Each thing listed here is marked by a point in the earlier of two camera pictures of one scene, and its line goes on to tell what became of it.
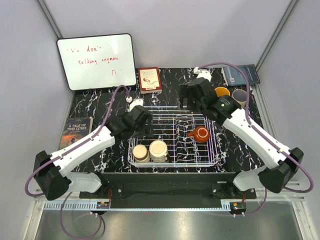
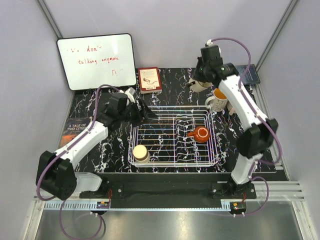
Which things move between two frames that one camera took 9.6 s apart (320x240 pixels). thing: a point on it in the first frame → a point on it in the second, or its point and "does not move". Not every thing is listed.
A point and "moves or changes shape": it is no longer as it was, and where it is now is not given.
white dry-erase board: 98,62 does not move
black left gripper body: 144,130 → 132,114
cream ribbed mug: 158,149 moves or changes shape
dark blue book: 233,76 does not move
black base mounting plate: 169,190 does not move
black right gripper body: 202,106 → 199,73
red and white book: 150,80 does not move
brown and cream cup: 140,154 does not move
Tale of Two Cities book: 75,129 does not move
